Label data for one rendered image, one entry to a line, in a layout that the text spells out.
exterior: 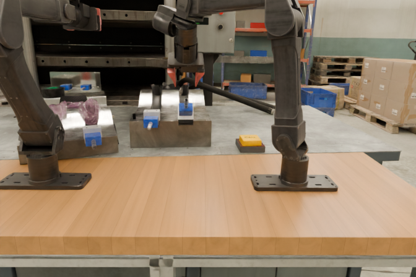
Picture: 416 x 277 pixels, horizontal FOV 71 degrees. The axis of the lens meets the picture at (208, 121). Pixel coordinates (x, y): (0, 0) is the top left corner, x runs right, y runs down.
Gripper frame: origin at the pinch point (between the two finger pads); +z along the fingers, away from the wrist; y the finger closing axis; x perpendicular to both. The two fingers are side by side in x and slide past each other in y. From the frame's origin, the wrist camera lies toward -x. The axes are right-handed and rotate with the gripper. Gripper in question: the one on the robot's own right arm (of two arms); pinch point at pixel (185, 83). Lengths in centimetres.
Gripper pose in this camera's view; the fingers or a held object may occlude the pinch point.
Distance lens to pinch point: 91.6
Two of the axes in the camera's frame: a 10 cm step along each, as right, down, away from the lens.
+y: -9.9, 0.1, -1.0
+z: -0.6, 7.1, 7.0
